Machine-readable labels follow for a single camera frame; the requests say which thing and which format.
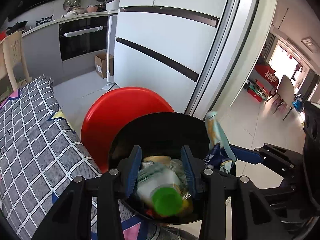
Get white refrigerator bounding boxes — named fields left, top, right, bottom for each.
left=114, top=0, right=227, bottom=112

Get grey checkered tablecloth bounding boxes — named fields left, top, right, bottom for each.
left=0, top=74, right=198, bottom=240

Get black trash bin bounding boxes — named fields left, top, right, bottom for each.
left=108, top=112, right=230, bottom=224

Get beige plastic chair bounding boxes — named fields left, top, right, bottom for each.
left=1, top=31, right=31, bottom=91

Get cardboard box on floor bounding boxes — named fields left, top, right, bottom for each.
left=94, top=53, right=114, bottom=79

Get clear plastic packaging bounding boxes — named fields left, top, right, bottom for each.
left=169, top=159, right=191, bottom=199

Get red round stool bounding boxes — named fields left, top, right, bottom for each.
left=81, top=87, right=174, bottom=173

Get green-capped plastic bottle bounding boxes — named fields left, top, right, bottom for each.
left=136, top=163, right=183, bottom=217

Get light blue navy wrapper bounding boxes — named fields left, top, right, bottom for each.
left=203, top=111, right=237, bottom=173

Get white stick vacuum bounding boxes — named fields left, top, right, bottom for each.
left=103, top=14, right=117, bottom=91

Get black built-in oven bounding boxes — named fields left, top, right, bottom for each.
left=59, top=16, right=108, bottom=61

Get red printed box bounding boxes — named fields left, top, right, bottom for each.
left=254, top=64, right=279, bottom=87

